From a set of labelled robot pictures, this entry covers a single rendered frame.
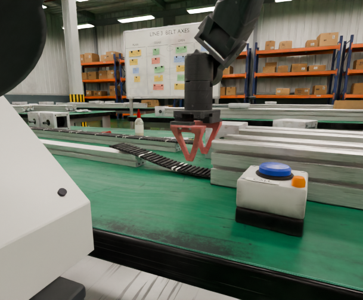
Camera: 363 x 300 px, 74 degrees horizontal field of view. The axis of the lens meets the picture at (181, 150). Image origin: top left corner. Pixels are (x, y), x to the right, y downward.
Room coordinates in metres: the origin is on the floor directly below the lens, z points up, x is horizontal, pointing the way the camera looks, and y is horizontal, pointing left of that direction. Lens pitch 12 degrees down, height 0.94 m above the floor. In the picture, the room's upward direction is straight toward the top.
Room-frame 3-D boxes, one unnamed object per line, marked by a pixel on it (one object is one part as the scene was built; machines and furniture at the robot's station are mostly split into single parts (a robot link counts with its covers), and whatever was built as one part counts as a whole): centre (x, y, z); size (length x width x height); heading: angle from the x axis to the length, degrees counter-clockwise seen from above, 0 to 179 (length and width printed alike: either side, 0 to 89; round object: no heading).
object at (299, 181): (0.27, -0.14, 0.85); 0.02 x 0.02 x 0.01
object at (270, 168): (0.31, -0.12, 0.84); 0.04 x 0.04 x 0.02
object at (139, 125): (1.05, 0.18, 0.84); 0.04 x 0.04 x 0.12
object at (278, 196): (0.32, -0.13, 0.81); 0.10 x 0.08 x 0.06; 152
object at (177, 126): (0.48, -0.02, 0.86); 0.07 x 0.07 x 0.09; 63
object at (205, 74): (0.51, -0.04, 1.00); 0.07 x 0.06 x 0.07; 159
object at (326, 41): (9.49, -4.19, 1.59); 2.83 x 0.98 x 3.17; 69
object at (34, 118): (1.28, 0.74, 0.83); 0.11 x 0.10 x 0.10; 149
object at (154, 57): (3.71, 0.16, 0.97); 1.50 x 0.50 x 1.95; 69
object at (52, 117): (1.21, 0.64, 0.83); 0.11 x 0.10 x 0.10; 153
